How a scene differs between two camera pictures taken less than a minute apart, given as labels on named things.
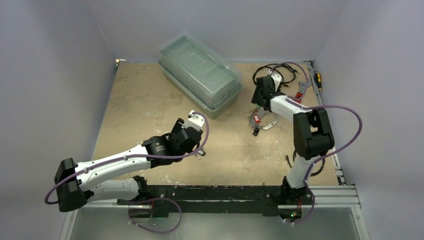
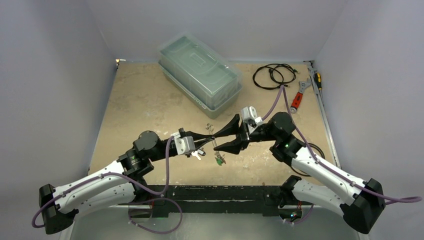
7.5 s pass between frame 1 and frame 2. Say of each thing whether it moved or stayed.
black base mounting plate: stayed
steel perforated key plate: moved
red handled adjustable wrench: stayed
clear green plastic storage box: stayed
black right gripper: moved
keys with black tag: stayed
